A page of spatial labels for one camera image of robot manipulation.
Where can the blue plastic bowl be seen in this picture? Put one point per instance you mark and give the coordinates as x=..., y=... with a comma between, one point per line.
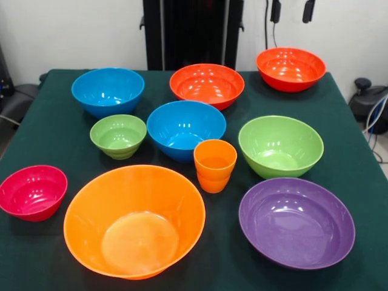
x=107, y=88
x=185, y=127

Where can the orange plastic cup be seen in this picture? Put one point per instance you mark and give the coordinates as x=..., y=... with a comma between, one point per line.
x=213, y=185
x=215, y=154

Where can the dark grey chair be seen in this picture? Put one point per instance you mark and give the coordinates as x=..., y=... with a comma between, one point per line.
x=21, y=97

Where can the dark green table cloth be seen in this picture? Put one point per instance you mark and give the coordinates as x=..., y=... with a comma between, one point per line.
x=45, y=136

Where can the small green plastic bowl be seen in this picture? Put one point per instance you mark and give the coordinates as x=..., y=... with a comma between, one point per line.
x=118, y=135

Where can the black equipment rack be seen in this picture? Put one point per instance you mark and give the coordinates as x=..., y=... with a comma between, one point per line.
x=4, y=75

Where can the large orange plastic bowl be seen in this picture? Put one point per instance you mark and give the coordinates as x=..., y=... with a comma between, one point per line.
x=133, y=218

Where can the pink plastic bowl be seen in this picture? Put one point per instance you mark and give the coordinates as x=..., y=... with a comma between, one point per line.
x=33, y=191

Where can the red-orange plastic bowl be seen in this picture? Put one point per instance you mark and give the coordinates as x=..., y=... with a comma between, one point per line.
x=207, y=83
x=291, y=68

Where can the black office chair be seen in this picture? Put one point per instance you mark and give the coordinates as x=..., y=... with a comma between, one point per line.
x=363, y=103

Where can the purple plastic bowl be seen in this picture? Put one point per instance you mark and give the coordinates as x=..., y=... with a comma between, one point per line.
x=297, y=221

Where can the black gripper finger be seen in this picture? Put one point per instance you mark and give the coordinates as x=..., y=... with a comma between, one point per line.
x=309, y=10
x=275, y=11

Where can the large green plastic bowl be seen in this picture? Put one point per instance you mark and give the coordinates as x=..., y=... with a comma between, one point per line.
x=280, y=145

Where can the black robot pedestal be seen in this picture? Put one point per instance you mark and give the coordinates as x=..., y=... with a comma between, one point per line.
x=194, y=33

